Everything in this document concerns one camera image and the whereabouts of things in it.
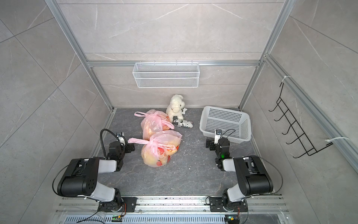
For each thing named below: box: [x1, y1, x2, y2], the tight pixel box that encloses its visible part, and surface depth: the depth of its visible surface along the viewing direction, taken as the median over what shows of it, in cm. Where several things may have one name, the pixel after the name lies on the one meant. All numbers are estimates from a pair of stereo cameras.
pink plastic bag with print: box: [134, 109, 175, 141], surface depth 94 cm
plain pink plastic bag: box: [127, 130, 183, 168], surface depth 83 cm
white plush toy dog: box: [165, 94, 188, 123], surface depth 101 cm
